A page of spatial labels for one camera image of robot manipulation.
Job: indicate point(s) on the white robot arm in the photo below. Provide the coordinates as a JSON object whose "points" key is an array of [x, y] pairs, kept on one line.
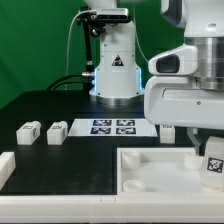
{"points": [[118, 78]]}

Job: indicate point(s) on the white left fence block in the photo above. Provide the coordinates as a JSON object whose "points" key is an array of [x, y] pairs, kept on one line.
{"points": [[7, 166]]}

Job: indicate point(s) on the black camera on stand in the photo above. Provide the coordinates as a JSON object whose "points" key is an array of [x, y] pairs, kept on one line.
{"points": [[98, 19]]}

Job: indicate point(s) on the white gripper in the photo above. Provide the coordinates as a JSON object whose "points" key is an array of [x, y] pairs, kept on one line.
{"points": [[173, 96]]}

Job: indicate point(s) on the white front fence rail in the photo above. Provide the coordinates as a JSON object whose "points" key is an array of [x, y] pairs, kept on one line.
{"points": [[143, 208]]}

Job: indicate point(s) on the black camera stand pole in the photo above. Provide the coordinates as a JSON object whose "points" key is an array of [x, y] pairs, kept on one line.
{"points": [[88, 53]]}

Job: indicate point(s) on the white square tabletop part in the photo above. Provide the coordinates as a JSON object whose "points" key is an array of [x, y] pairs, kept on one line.
{"points": [[161, 170]]}

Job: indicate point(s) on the white sheet with markers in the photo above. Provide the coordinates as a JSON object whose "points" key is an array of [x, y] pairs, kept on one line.
{"points": [[112, 128]]}

